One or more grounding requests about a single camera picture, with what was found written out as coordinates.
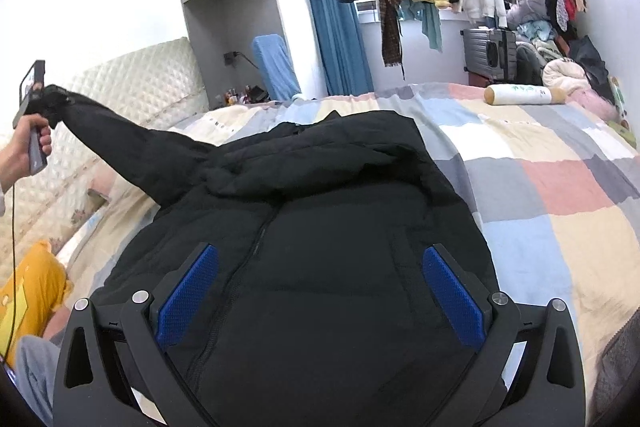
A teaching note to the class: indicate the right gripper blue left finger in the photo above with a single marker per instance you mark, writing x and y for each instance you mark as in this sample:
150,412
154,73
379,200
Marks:
91,385

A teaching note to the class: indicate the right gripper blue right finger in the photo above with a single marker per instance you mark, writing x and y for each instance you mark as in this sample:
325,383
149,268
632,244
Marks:
526,369

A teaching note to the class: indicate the black puffer jacket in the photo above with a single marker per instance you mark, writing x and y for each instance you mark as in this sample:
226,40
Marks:
319,314

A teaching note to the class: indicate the pile of clothes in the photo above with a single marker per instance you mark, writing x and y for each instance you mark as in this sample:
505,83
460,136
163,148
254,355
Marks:
544,58

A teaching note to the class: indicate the person's left hand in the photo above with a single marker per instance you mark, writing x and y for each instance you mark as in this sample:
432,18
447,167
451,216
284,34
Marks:
14,163

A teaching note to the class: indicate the blue jeans legs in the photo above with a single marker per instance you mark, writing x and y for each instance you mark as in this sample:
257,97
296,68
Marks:
36,360

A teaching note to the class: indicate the pink pillow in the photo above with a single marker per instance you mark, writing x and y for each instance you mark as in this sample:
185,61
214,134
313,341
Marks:
106,184

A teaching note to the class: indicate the yellow cartoon pillow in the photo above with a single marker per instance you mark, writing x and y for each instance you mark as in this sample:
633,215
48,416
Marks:
42,286

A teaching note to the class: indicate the cream quilted headboard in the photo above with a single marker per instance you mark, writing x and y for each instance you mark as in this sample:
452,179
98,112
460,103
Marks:
155,87

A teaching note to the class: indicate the patchwork pastel quilt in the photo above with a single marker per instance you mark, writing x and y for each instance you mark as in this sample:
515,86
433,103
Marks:
554,192

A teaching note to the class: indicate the nightstand clutter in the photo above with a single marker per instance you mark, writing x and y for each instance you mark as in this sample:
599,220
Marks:
249,95

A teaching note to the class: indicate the blue covered fan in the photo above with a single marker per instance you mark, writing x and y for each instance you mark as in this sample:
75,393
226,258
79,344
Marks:
276,67

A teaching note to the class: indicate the white cylindrical bolster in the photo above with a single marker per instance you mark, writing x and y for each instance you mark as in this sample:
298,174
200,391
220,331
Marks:
522,94

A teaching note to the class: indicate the blue curtain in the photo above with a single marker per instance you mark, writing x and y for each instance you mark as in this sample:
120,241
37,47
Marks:
341,47

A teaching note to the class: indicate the dark grey suitcase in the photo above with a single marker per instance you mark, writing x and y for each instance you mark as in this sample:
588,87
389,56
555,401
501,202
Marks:
490,53

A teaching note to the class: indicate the teal hanging garment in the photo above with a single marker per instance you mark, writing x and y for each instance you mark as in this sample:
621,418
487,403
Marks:
427,15

